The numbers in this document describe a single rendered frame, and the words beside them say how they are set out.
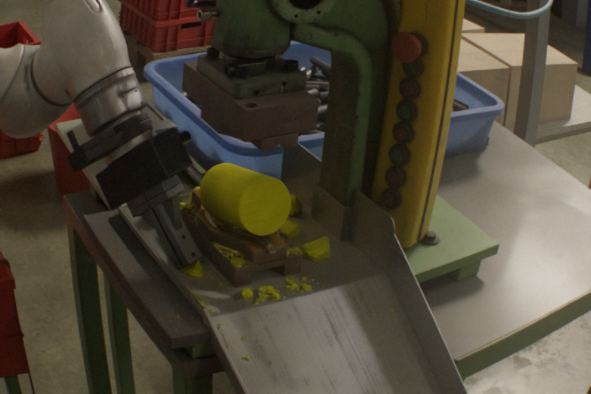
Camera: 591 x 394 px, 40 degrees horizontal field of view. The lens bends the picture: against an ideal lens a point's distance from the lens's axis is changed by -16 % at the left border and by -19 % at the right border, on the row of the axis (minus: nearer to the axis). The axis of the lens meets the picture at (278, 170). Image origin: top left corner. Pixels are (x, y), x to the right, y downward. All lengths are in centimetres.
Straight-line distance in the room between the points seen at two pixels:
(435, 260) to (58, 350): 158
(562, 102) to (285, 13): 215
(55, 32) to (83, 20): 4
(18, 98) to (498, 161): 90
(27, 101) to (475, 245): 66
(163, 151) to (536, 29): 166
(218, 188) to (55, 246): 199
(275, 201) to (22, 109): 38
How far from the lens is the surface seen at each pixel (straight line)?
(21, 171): 361
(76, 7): 113
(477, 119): 164
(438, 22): 113
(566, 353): 283
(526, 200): 154
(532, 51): 260
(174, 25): 441
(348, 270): 118
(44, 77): 117
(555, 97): 305
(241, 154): 136
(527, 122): 266
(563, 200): 158
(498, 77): 276
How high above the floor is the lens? 162
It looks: 26 degrees down
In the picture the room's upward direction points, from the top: 5 degrees clockwise
